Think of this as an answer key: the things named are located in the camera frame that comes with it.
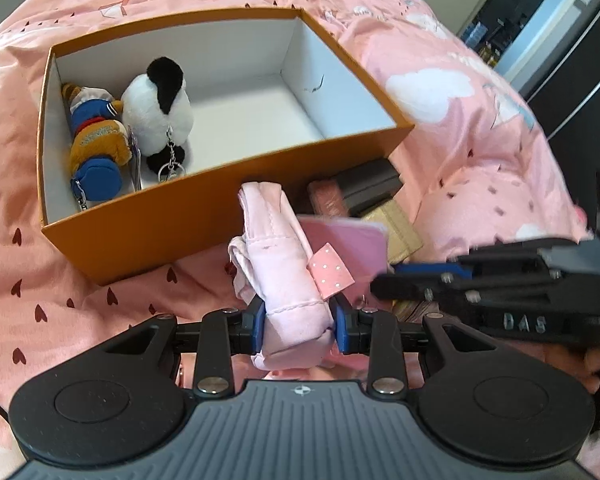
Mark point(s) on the pink mini backpack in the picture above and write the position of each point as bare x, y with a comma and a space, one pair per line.
280, 270

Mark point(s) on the dark grey box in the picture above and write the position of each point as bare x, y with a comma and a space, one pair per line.
370, 182

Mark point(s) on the gold box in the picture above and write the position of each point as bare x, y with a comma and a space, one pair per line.
400, 232

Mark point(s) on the small brown box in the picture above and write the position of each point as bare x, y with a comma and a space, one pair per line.
327, 197

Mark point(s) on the person's right hand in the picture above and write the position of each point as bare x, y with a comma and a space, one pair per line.
590, 364

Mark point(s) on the pink notebook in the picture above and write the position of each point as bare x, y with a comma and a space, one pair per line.
360, 250

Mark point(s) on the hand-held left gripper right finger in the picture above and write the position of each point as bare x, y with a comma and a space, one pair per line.
341, 325

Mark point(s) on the shelf with small bottles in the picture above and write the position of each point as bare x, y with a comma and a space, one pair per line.
485, 40

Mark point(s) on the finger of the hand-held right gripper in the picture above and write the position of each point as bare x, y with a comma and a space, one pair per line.
405, 287
430, 269

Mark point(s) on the clear plastic hang tag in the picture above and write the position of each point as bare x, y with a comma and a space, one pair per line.
136, 160

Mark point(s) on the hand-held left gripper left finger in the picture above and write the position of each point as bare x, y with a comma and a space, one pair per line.
257, 325

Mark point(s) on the pink printed blanket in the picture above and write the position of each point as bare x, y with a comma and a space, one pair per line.
55, 260

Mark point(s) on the orange cardboard box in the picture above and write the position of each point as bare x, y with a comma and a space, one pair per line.
205, 220

